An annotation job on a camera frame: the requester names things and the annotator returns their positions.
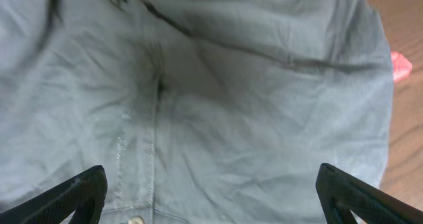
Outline red printed t-shirt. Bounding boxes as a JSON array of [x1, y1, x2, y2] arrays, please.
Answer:
[[391, 52, 412, 82]]

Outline grey shorts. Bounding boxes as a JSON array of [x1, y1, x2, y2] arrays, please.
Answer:
[[1, 0, 393, 223]]

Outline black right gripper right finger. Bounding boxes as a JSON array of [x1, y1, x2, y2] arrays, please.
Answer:
[[315, 163, 422, 224]]

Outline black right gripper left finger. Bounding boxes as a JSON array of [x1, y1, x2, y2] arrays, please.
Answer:
[[1, 165, 108, 224]]

